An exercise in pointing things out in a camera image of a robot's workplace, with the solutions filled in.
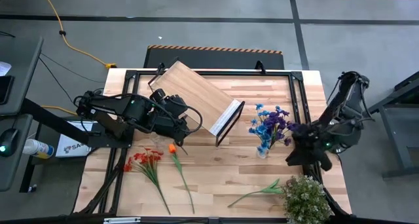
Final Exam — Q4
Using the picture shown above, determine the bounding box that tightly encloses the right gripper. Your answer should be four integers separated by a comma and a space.
285, 122, 333, 172

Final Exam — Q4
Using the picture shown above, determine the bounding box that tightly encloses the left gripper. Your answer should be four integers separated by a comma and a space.
149, 88, 191, 147

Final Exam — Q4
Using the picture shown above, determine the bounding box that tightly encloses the orange artificial tulip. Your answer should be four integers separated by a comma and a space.
168, 143, 196, 215

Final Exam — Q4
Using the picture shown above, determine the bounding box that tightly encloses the red artificial flower bunch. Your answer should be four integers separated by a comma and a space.
123, 147, 172, 215

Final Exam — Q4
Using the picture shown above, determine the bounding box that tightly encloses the dark red artificial tulip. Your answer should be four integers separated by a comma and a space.
227, 177, 284, 208

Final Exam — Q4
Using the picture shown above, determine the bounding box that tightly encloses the blue artificial flower bunch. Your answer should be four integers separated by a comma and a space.
247, 102, 296, 158

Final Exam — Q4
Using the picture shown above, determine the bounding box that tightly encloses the white-flowered green bush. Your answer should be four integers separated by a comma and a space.
280, 174, 333, 224

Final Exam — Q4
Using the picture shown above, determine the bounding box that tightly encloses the clear glass vase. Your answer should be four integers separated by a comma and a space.
256, 146, 271, 160

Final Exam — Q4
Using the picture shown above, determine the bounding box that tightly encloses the black hazard-striped floor mat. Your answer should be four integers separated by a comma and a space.
143, 44, 285, 70

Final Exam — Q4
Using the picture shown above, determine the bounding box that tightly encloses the dark metal side table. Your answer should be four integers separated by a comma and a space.
367, 69, 419, 179

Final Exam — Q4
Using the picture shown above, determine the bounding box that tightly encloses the silver metal bar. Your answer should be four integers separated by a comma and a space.
103, 217, 142, 224

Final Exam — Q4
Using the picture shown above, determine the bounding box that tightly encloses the white printed cardboard box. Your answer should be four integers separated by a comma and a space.
55, 120, 100, 159

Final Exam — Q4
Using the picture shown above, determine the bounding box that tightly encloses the black diagonal support beam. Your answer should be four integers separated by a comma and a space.
20, 98, 90, 145

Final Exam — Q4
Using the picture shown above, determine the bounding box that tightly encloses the white spray bottle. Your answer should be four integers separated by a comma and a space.
22, 138, 55, 160

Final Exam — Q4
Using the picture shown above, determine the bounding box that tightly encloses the grey mouse tray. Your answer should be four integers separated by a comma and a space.
0, 114, 33, 193

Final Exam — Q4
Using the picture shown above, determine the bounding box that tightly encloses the black computer mouse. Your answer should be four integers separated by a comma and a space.
0, 128, 20, 158

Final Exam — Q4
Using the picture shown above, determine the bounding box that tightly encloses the grey desk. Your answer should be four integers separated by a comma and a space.
0, 36, 45, 117

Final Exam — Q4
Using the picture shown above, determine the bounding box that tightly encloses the black phone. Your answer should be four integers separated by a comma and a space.
0, 75, 15, 105

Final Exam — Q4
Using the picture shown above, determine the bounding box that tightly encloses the white paper sheet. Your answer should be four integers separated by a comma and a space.
0, 60, 12, 77

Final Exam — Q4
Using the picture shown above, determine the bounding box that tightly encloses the wooden shelf black metal frame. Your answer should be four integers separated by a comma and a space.
147, 60, 246, 148

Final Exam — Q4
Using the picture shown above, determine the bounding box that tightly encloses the thin black floor cable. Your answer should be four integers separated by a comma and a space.
38, 52, 106, 84

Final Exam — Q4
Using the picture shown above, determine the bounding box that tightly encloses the yellow extension cable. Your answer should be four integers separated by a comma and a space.
37, 0, 117, 69

